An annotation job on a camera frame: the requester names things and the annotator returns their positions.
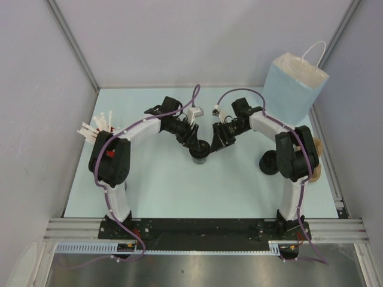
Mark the brown cardboard cup carrier stack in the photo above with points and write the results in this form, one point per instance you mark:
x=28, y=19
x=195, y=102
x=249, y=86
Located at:
x=317, y=170

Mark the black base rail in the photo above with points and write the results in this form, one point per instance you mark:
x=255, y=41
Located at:
x=216, y=234

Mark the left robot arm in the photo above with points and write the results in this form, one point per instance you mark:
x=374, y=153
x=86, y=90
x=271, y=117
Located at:
x=110, y=158

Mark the single black coffee cup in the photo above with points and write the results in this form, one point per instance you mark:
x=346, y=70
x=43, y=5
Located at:
x=201, y=146

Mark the white cable duct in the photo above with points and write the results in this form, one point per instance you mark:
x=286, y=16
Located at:
x=266, y=248

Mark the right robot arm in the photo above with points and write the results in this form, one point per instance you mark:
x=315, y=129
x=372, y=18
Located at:
x=295, y=156

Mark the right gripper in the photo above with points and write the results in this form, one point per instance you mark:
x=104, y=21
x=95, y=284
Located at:
x=221, y=137

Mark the light blue paper bag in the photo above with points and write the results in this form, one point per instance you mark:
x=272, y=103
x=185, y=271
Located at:
x=292, y=85

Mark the black cup lid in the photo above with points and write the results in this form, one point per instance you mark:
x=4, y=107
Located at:
x=201, y=154

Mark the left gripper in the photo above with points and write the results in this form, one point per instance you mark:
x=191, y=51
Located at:
x=188, y=137

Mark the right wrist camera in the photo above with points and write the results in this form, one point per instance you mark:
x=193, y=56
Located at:
x=220, y=113

